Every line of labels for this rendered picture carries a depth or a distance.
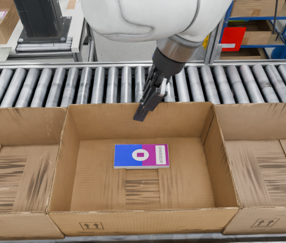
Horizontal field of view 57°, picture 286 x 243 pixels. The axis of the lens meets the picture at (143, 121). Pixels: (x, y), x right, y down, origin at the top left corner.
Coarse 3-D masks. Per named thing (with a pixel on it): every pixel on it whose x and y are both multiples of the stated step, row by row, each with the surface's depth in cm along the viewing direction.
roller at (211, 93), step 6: (204, 66) 130; (204, 72) 128; (210, 72) 128; (204, 78) 126; (210, 78) 124; (204, 84) 124; (210, 84) 122; (210, 90) 119; (216, 90) 121; (210, 96) 117; (216, 96) 117; (216, 102) 114
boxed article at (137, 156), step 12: (144, 144) 80; (156, 144) 80; (120, 156) 78; (132, 156) 78; (144, 156) 78; (156, 156) 78; (168, 156) 78; (132, 168) 77; (144, 168) 77; (156, 168) 77
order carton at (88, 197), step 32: (64, 128) 66; (96, 128) 79; (128, 128) 79; (160, 128) 80; (192, 128) 80; (64, 160) 66; (96, 160) 79; (192, 160) 79; (224, 160) 62; (64, 192) 65; (96, 192) 72; (128, 192) 73; (160, 192) 72; (192, 192) 72; (224, 192) 63; (64, 224) 58; (96, 224) 59; (128, 224) 59; (160, 224) 60; (192, 224) 61; (224, 224) 62
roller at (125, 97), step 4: (124, 68) 129; (128, 68) 129; (124, 72) 127; (128, 72) 127; (124, 76) 126; (128, 76) 126; (124, 80) 124; (128, 80) 124; (124, 84) 122; (128, 84) 122; (124, 88) 120; (128, 88) 120; (124, 92) 118; (128, 92) 119; (120, 96) 119; (124, 96) 117; (128, 96) 117; (120, 100) 117; (124, 100) 115; (128, 100) 115
